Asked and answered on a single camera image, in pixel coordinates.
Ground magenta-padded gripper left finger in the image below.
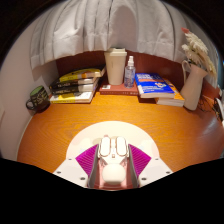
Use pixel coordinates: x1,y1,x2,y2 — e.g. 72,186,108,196
53,143,100,190

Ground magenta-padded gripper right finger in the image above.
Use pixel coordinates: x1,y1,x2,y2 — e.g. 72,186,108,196
128,143,174,189

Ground white computer mouse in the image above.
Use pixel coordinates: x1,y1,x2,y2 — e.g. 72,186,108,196
96,134,130,186

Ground white and yellow book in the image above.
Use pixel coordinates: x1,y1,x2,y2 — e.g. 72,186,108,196
49,90,96,104

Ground orange book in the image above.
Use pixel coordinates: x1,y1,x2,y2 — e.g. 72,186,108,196
154,78,186,108

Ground dark mug with green inside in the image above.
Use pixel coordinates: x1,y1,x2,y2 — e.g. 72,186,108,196
25,85,51,113

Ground blue book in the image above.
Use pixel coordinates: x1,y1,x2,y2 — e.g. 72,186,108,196
134,72,176,99

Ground dark brown book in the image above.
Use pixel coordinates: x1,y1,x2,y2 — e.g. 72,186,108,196
49,77,101,90

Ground red book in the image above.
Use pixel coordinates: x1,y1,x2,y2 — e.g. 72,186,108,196
98,81,139,97

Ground cream ceramic jug vase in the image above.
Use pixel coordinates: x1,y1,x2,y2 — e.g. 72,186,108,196
180,59,209,111

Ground clear spray bottle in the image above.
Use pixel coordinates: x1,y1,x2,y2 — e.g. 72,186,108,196
123,55,137,89

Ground cream tumbler cup with lid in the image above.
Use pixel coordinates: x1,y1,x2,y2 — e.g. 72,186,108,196
103,47,128,86

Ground white pleated curtain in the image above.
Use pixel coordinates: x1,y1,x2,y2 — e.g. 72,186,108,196
29,0,198,70

